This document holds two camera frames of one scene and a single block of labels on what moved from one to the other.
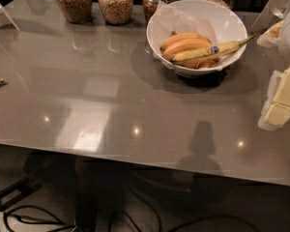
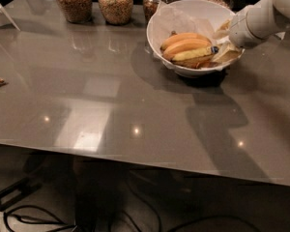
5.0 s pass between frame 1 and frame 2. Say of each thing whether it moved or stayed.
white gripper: moved
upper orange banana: stayed
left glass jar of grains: stayed
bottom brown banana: stayed
